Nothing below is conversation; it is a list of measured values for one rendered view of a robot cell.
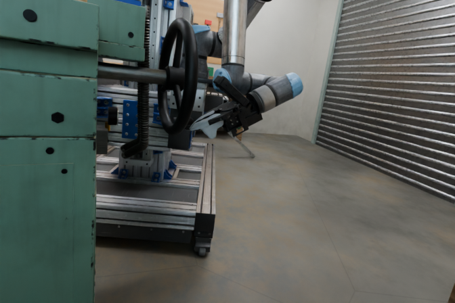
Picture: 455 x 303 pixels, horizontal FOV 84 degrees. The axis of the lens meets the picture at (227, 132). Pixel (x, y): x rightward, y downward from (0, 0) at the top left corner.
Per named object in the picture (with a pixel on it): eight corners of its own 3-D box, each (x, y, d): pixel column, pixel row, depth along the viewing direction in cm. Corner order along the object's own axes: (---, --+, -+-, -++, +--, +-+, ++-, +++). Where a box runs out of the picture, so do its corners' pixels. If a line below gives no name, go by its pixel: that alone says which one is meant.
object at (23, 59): (97, 78, 40) (97, 52, 39) (-103, 57, 30) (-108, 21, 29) (97, 72, 74) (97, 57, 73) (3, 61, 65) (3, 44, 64)
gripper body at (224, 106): (231, 138, 71) (267, 120, 74) (221, 111, 68) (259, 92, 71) (221, 131, 78) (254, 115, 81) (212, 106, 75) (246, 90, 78)
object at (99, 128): (108, 154, 83) (109, 130, 81) (63, 155, 77) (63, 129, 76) (107, 147, 90) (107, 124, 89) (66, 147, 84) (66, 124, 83)
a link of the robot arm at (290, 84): (290, 92, 85) (307, 95, 78) (263, 105, 83) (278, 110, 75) (285, 70, 82) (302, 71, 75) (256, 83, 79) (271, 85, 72)
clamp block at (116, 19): (144, 48, 59) (146, 7, 57) (76, 37, 52) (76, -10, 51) (135, 51, 71) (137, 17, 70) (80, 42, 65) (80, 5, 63)
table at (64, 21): (166, 61, 39) (170, 19, 38) (-138, 15, 25) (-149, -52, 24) (126, 62, 92) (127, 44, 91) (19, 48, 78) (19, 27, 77)
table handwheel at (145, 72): (215, 25, 49) (177, 16, 72) (99, -2, 40) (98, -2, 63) (191, 156, 60) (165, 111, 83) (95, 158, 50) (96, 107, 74)
